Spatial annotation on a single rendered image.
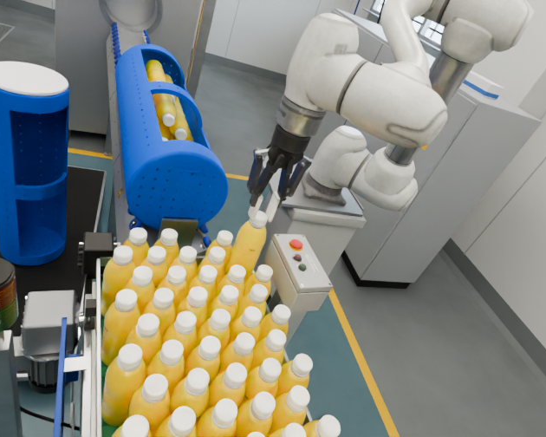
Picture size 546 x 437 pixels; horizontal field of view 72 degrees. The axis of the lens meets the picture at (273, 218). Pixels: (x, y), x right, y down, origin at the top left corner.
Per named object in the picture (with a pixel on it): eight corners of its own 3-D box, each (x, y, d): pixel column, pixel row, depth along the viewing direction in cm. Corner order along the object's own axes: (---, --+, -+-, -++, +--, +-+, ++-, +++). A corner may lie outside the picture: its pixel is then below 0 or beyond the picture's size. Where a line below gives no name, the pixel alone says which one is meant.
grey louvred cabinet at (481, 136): (320, 150, 453) (377, 23, 372) (408, 290, 295) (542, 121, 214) (278, 142, 432) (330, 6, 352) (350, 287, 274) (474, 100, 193)
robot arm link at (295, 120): (276, 87, 74) (267, 114, 78) (293, 107, 68) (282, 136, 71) (315, 96, 79) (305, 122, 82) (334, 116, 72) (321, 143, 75)
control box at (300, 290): (292, 257, 117) (304, 233, 111) (318, 310, 103) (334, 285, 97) (263, 257, 112) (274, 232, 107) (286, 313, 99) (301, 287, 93)
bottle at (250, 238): (224, 263, 102) (242, 209, 92) (248, 265, 104) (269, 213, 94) (224, 282, 97) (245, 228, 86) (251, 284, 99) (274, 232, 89)
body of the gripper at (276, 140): (306, 122, 81) (290, 159, 86) (270, 115, 77) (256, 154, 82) (320, 140, 76) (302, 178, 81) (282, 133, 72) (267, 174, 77)
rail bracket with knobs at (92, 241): (117, 259, 107) (120, 231, 101) (118, 278, 102) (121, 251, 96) (77, 259, 102) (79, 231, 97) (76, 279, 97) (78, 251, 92)
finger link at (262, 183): (286, 158, 78) (281, 156, 77) (260, 199, 83) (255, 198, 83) (280, 148, 81) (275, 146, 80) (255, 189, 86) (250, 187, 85)
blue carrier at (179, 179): (174, 113, 182) (189, 54, 167) (213, 235, 122) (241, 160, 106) (111, 100, 169) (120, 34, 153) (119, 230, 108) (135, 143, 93)
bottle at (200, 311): (201, 349, 93) (219, 301, 83) (178, 366, 88) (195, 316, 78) (183, 329, 96) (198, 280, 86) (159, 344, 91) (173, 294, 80)
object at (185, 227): (188, 247, 116) (197, 216, 109) (189, 252, 114) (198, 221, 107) (154, 247, 111) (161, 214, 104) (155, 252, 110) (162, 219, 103)
